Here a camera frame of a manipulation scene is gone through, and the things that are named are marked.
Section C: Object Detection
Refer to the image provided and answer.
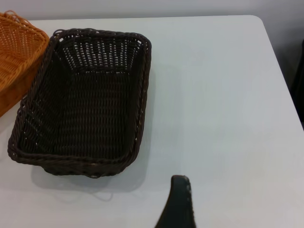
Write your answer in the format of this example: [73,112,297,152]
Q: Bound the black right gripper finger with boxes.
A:
[153,175,198,228]

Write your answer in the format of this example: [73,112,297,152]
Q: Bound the dark brown wicker basket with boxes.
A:
[7,28,152,179]

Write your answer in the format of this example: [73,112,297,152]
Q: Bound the orange-tan wicker basket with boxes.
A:
[0,9,50,118]

